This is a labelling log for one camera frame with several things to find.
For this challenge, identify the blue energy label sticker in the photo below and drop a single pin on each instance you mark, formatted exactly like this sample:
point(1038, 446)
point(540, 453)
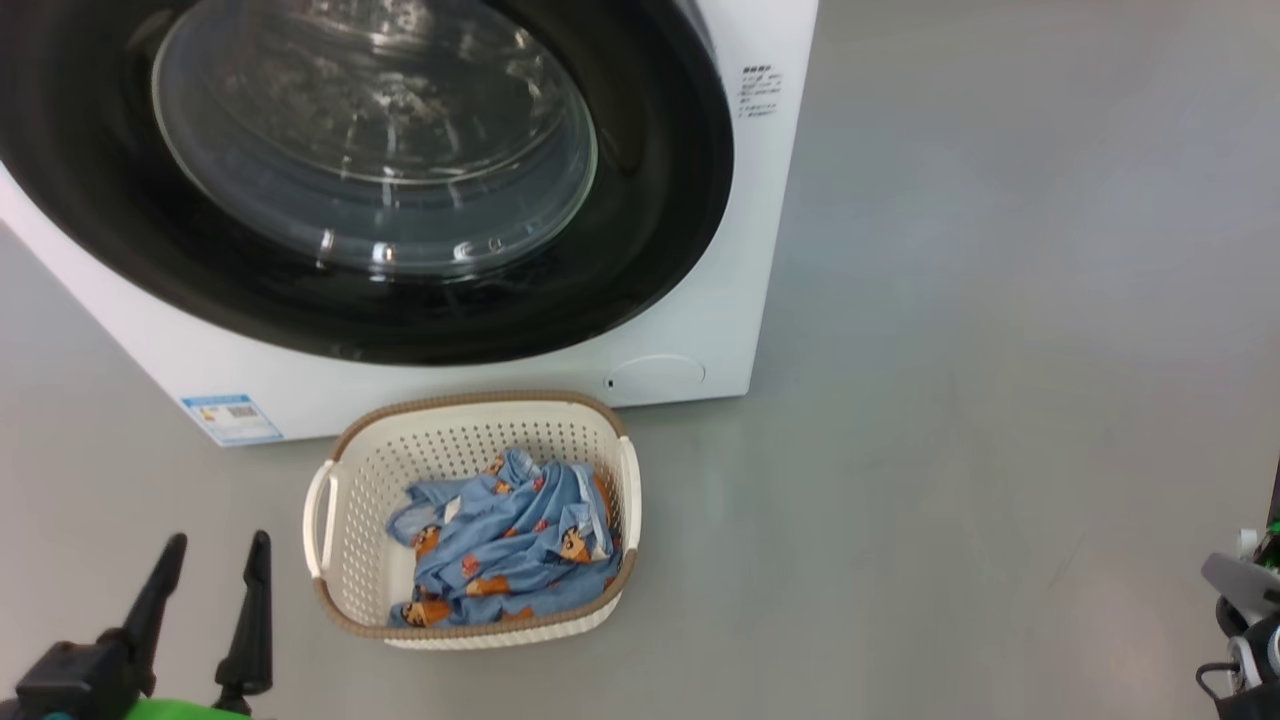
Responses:
point(232, 419)

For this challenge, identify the cream perforated basket brown rim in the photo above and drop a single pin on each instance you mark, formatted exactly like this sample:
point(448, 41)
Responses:
point(370, 500)

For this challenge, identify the round black glass washer door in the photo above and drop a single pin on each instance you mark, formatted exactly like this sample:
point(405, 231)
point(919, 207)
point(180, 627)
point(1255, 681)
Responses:
point(660, 200)

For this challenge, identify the round white filter cover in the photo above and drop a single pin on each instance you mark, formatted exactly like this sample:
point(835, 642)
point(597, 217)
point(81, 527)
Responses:
point(655, 373)

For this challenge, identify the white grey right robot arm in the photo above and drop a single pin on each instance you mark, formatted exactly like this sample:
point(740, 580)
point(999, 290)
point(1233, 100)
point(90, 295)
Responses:
point(1245, 580)

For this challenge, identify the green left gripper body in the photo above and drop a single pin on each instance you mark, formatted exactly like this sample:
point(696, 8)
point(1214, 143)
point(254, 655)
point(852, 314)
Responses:
point(180, 711)

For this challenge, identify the white front-load washing machine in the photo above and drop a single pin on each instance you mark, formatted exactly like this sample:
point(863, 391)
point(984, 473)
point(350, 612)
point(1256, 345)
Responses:
point(720, 250)

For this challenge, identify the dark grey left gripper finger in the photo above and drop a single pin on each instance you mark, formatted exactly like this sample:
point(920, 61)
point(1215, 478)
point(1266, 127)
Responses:
point(160, 595)
point(252, 630)

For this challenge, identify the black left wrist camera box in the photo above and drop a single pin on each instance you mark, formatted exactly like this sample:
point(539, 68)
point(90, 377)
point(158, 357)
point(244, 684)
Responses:
point(65, 680)

